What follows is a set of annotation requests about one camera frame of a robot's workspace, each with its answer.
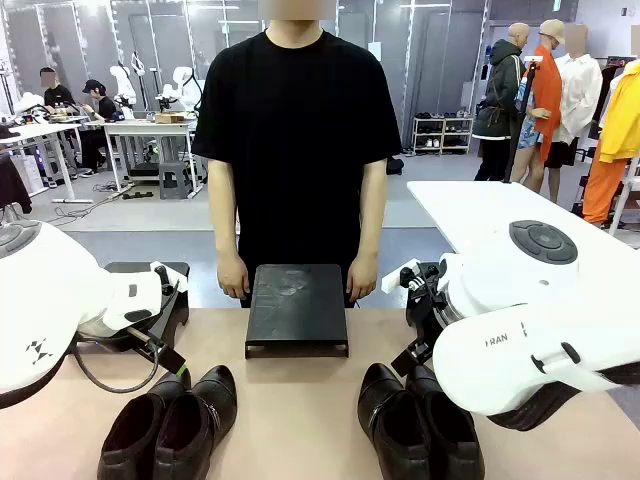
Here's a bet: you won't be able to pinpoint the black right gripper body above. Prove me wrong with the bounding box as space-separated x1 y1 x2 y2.
404 261 451 363

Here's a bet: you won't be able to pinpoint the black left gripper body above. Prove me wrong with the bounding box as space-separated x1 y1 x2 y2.
142 279 191 352

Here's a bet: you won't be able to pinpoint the black textured buckle shoe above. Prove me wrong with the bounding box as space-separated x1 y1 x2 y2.
406 364 487 480
356 362 434 480

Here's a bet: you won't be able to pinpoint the person's right forearm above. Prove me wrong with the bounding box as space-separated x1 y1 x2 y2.
206 158 243 259

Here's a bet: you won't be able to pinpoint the person's left forearm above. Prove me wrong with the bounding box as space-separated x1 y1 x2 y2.
351 157 389 257

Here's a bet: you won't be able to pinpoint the black shoe stand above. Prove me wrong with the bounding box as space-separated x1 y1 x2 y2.
244 263 350 360

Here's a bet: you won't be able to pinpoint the seated person in black cap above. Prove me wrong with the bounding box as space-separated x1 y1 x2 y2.
78 78 120 178

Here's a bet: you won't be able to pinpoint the person in black t-shirt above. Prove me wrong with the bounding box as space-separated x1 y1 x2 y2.
191 19 404 309

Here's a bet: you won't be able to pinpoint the seated person in black shirt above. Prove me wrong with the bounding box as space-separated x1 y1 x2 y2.
38 66 77 117

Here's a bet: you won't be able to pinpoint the person's left hand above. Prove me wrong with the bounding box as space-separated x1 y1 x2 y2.
346 251 379 304

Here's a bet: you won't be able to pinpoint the person's right hand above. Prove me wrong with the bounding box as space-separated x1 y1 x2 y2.
217 252 252 302

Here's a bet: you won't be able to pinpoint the dark brown buckle shoe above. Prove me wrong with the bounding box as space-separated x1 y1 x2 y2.
151 364 239 480
96 369 194 480

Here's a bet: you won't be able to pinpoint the grey step stool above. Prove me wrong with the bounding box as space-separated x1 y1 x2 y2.
158 160 192 202

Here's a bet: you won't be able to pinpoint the white shoe rack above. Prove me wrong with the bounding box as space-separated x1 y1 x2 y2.
412 115 474 156

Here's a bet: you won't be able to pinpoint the white desk with cardboard box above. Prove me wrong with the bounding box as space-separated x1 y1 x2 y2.
101 118 207 200

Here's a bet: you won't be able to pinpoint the black hanging cloth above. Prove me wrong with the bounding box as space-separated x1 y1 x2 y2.
0 148 34 216

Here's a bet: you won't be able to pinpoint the orange trousers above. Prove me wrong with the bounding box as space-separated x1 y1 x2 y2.
581 158 627 225

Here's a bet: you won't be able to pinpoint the mannequin in dark jacket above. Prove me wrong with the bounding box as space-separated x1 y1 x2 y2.
471 21 527 183

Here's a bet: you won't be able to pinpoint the white desk with clutter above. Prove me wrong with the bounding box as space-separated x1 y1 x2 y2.
0 121 94 205

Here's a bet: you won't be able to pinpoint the mannequin in orange top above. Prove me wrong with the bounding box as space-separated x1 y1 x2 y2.
510 18 567 194

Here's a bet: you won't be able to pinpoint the mannequin in white shirt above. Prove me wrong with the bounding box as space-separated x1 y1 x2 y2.
543 23 605 205

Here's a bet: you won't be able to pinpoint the yellow hanging garment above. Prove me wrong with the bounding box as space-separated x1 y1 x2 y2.
598 58 640 165

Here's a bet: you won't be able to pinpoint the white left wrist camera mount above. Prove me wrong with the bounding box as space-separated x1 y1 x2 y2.
149 260 190 297

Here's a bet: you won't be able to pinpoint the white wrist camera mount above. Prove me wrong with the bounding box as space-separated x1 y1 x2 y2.
149 260 190 297
381 258 422 295

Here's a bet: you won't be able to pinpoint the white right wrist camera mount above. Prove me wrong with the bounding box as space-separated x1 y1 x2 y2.
381 258 422 295

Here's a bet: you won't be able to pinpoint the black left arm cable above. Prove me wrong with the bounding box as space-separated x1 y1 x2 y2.
71 338 162 395

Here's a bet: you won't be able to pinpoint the black right arm cable sleeve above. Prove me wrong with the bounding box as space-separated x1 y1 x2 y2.
486 361 640 433

